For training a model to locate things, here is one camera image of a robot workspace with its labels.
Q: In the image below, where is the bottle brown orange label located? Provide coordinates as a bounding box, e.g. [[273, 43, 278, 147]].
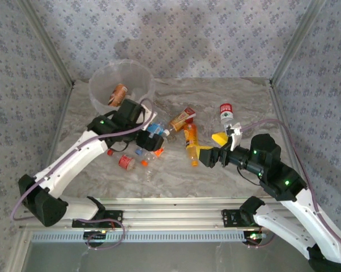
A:
[[108, 83, 129, 108]]

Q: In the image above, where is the clear bottle red green label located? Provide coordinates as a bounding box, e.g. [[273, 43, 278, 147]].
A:
[[219, 102, 235, 128]]

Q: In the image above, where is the clear bottle blue label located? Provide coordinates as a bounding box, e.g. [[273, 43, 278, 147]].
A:
[[146, 121, 171, 139]]

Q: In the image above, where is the orange juice plastic bottle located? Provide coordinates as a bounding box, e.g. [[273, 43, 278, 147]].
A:
[[183, 123, 201, 167]]

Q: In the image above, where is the clear plastic bowl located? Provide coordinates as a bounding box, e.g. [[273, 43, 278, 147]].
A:
[[88, 57, 156, 114]]

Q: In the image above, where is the clear bottle blue cap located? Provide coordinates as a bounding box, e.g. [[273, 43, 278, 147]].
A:
[[135, 147, 165, 161]]

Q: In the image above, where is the yellow red juice carton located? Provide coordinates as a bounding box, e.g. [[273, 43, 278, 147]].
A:
[[169, 107, 197, 131]]

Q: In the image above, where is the clear bottle orange cap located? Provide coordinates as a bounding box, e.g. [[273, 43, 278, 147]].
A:
[[140, 159, 157, 182]]

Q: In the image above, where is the small circuit board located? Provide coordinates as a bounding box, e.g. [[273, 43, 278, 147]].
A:
[[245, 231, 266, 244], [84, 229, 108, 241]]

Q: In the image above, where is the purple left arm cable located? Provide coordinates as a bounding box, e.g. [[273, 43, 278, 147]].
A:
[[10, 97, 155, 250]]

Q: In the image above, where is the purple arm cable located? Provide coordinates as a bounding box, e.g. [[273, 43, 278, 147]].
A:
[[10, 97, 155, 250], [240, 118, 341, 250]]

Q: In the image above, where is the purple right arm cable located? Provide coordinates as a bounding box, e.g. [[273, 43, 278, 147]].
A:
[[240, 118, 341, 250]]

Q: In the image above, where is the thin black cable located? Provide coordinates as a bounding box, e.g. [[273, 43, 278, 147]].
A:
[[237, 166, 264, 187], [107, 141, 131, 153]]

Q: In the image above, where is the aluminium side rail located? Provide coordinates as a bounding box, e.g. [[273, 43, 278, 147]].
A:
[[268, 80, 341, 272], [5, 80, 76, 272]]

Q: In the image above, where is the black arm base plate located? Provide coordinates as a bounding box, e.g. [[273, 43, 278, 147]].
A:
[[71, 209, 123, 229], [221, 209, 262, 228]]

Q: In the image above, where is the long aluminium base rail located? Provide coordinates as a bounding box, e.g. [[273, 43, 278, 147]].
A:
[[20, 197, 273, 231]]

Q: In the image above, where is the grey slotted cable duct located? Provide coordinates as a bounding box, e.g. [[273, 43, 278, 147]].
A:
[[31, 229, 263, 244]]

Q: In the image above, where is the aluminium corner post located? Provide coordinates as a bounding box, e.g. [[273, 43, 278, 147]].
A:
[[16, 0, 76, 87], [269, 0, 329, 87]]

